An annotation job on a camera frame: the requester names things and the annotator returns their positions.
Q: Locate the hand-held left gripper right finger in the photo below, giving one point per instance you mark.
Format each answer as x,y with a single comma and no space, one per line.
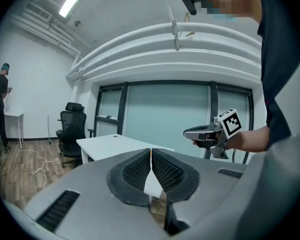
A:
210,184

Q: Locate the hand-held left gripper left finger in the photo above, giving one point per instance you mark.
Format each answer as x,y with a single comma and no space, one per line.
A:
90,204

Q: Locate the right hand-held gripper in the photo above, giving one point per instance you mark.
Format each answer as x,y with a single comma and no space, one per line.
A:
230,124

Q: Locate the person's right forearm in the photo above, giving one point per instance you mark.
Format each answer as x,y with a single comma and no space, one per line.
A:
250,139

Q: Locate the person's right hand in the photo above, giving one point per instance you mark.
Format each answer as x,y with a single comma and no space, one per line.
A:
201,144

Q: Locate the black-framed frosted window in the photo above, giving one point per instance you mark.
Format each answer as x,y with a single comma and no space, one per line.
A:
165,114

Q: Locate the large white desk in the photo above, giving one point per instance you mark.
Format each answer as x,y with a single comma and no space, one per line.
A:
110,146

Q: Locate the black office chair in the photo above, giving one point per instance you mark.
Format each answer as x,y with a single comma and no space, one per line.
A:
72,134

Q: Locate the white ceiling pipe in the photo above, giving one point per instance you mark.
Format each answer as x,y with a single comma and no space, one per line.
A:
160,59
152,46
145,34

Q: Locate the thin white pole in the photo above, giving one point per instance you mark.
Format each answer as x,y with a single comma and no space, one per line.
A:
49,129

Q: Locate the person's black shirt torso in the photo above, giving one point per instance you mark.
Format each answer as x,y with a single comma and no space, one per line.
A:
277,71

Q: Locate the small white table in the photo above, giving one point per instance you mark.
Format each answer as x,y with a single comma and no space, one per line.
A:
13,114

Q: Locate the long ceiling light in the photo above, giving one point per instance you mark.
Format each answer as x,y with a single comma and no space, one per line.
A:
73,0

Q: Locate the white air vent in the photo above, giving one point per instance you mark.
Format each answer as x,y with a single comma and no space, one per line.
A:
37,11

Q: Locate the white pipe bracket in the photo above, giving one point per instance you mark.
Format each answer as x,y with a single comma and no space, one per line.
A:
175,34

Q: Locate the black head camera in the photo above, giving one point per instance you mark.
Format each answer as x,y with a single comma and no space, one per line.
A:
190,1

